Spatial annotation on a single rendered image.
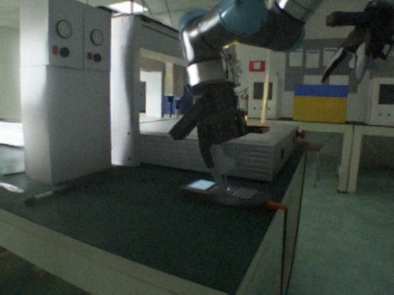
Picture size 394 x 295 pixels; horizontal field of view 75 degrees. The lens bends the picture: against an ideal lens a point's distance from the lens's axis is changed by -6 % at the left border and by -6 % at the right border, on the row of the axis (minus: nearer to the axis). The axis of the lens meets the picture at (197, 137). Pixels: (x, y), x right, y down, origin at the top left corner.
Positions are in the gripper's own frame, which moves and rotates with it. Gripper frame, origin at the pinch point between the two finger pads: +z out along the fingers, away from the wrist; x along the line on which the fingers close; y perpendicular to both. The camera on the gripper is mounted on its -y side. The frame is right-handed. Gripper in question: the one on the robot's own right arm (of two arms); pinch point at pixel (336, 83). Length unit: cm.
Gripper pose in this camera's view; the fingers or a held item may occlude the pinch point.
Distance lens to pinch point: 73.3
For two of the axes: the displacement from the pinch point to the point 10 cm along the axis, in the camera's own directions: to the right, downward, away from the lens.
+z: -4.4, 8.9, 1.5
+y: 9.0, 4.2, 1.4
